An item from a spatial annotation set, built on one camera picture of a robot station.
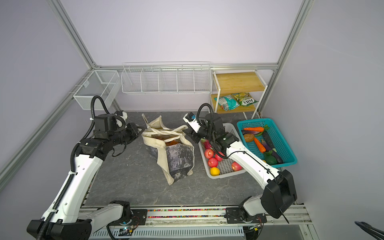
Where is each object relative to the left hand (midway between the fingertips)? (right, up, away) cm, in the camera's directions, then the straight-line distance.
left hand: (145, 130), depth 71 cm
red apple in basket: (+32, -14, +16) cm, 38 cm away
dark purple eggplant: (+71, -13, +25) cm, 77 cm away
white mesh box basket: (-37, +31, +30) cm, 57 cm away
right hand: (+20, +1, +4) cm, 20 cm away
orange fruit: (+12, -7, +3) cm, 14 cm away
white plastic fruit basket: (+43, -23, +20) cm, 52 cm away
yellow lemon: (+35, -24, +12) cm, 44 cm away
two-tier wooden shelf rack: (+49, +23, +18) cm, 57 cm away
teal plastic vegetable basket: (+70, -6, +34) cm, 78 cm away
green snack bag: (+58, +20, +31) cm, 69 cm away
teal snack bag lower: (+46, +18, +28) cm, 57 cm away
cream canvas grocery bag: (+14, -12, +2) cm, 19 cm away
